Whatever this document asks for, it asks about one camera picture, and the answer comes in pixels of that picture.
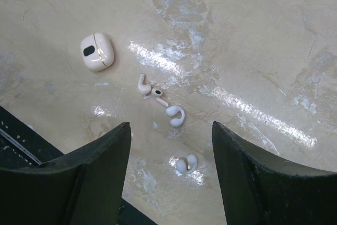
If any white clip earbud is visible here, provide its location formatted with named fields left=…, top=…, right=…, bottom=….
left=175, top=154, right=198, bottom=175
left=165, top=105, right=185, bottom=128

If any pink stem earbud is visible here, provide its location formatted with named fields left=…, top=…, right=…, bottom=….
left=137, top=73, right=152, bottom=95
left=151, top=87, right=170, bottom=107

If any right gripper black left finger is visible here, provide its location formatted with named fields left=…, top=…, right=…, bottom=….
left=1, top=122, right=131, bottom=224

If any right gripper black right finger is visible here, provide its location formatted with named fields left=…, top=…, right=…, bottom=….
left=212, top=122, right=336, bottom=224

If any pink stem earbud upper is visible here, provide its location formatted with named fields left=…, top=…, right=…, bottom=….
left=137, top=73, right=152, bottom=95

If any pink stem earbud lower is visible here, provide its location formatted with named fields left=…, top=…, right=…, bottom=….
left=151, top=87, right=170, bottom=107

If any pink earbud charging case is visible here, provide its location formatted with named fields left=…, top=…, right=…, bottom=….
left=80, top=32, right=115, bottom=72

